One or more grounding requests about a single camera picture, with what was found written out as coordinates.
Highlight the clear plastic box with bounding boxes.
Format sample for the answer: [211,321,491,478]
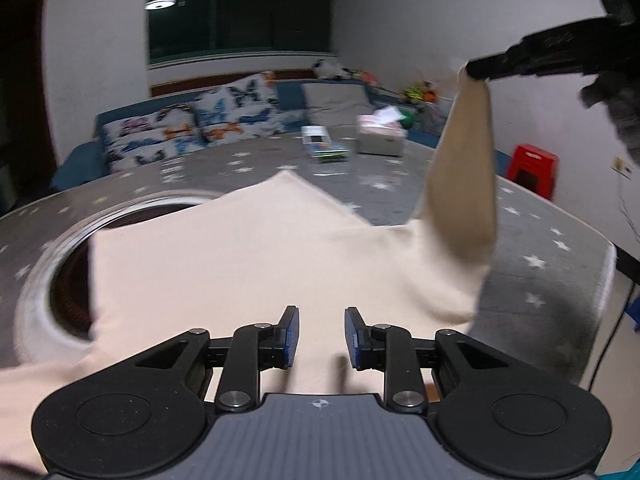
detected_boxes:
[312,142,351,165]

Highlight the cream sweatshirt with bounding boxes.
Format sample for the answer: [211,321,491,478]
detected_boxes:
[0,67,498,476]

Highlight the wide butterfly print pillow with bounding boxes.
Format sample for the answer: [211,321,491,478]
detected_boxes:
[101,104,198,173]

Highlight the grey tissue box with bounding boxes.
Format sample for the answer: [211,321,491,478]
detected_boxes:
[356,106,408,156]

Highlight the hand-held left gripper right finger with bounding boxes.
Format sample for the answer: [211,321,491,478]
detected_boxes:
[344,306,506,413]

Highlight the black and white plush toy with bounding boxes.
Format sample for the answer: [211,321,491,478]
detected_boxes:
[312,59,346,80]

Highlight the grey pillow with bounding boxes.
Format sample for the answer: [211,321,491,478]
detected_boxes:
[300,82,373,128]

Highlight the blue sofa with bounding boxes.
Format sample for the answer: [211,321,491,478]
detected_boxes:
[50,77,511,191]

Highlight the thin wall cable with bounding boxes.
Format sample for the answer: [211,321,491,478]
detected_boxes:
[617,175,640,243]

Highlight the round table hotplate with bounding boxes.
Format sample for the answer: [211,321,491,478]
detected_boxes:
[15,192,216,366]

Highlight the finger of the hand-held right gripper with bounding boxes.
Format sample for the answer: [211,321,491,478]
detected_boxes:
[467,17,611,81]

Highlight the square butterfly print pillow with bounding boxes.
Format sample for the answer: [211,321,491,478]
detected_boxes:
[192,72,281,141]

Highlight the red plastic stool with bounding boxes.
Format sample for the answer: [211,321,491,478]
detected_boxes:
[506,144,559,201]

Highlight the window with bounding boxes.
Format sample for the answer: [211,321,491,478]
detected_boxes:
[147,0,335,68]

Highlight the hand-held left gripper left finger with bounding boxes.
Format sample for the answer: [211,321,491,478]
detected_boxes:
[132,305,302,413]

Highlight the black cable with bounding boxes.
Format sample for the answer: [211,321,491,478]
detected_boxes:
[585,280,636,396]

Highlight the grey star print tablecloth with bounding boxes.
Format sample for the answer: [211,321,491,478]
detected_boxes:
[0,130,618,480]

